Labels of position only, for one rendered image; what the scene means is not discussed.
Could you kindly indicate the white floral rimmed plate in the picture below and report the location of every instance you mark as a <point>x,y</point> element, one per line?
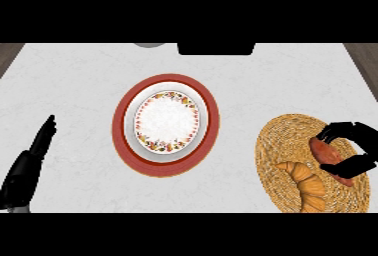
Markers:
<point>165,121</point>

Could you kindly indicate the woven straw placemat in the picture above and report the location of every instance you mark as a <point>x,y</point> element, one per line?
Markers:
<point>285,146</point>

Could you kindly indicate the black appliance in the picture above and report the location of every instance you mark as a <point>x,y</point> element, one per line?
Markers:
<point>216,48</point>

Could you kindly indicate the golden croissant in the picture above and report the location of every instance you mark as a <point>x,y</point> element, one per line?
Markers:
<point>307,188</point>

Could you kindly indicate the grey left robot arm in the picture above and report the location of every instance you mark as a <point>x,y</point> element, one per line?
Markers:
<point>18,209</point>

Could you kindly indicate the reddish-brown sweet potato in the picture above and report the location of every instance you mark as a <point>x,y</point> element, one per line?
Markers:
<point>325,154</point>

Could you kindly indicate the grey round object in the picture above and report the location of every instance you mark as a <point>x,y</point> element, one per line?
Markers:
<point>149,45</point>

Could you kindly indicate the red round placemat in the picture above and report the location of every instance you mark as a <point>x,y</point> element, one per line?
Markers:
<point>128,156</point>

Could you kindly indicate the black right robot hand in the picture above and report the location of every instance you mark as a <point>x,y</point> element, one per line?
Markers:
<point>362,146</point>

